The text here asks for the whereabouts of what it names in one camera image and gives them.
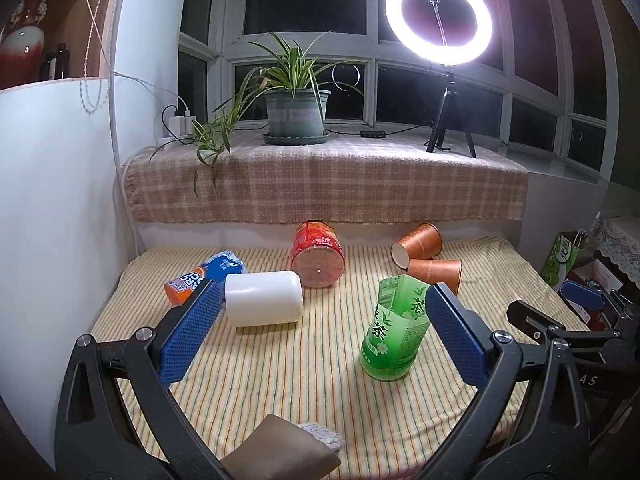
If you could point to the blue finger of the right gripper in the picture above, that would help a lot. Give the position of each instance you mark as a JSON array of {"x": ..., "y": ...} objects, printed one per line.
[
  {"x": 536, "y": 325},
  {"x": 587, "y": 298}
]

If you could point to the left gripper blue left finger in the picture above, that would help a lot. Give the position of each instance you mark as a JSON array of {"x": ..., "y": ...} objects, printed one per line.
[{"x": 183, "y": 329}]

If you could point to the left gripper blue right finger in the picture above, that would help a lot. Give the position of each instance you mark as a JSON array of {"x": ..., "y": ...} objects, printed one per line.
[{"x": 461, "y": 331}]

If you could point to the green cut bottle cup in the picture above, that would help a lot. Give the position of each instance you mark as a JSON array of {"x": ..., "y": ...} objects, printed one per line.
[{"x": 396, "y": 332}]

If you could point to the orange paper cup front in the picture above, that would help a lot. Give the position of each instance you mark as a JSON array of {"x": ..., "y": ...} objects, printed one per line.
[{"x": 432, "y": 271}]

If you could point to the orange paper cup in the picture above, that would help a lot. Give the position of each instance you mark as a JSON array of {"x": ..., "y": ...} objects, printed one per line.
[
  {"x": 424, "y": 242},
  {"x": 432, "y": 271}
]

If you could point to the orange paper cup back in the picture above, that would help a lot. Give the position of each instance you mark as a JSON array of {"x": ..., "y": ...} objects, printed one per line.
[{"x": 424, "y": 242}]

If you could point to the red cut bottle cup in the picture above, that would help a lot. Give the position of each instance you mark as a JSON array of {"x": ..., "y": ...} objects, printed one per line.
[{"x": 317, "y": 255}]

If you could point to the red cardboard box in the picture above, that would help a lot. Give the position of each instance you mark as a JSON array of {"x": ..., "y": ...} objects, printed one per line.
[{"x": 594, "y": 274}]

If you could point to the green carton box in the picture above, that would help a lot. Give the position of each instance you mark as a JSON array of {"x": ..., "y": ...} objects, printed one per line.
[{"x": 562, "y": 257}]

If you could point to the striped yellow table cloth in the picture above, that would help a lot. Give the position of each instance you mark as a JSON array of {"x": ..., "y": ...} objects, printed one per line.
[{"x": 310, "y": 371}]

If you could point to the brown sleeve cuff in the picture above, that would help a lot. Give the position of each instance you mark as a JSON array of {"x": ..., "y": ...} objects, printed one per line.
[{"x": 278, "y": 449}]

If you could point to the white cabinet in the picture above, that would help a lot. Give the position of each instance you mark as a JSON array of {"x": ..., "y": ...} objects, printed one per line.
[{"x": 63, "y": 242}]

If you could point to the plaid beige sill cloth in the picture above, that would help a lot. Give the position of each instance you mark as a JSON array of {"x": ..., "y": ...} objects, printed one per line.
[{"x": 348, "y": 179}]

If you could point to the black usb hub on sill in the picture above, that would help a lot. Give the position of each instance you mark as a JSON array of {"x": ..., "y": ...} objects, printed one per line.
[{"x": 373, "y": 134}]

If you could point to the white power strip with chargers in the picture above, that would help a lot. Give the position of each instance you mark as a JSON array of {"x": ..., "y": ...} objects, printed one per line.
[{"x": 177, "y": 129}]

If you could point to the potted spider plant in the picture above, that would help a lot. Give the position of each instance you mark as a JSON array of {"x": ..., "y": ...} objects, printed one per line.
[{"x": 295, "y": 85}]

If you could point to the red ceramic vase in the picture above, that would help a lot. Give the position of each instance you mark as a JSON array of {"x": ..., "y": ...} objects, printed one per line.
[{"x": 22, "y": 43}]

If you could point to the ring light on tripod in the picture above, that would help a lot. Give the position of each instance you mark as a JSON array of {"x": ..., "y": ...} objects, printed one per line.
[{"x": 446, "y": 55}]

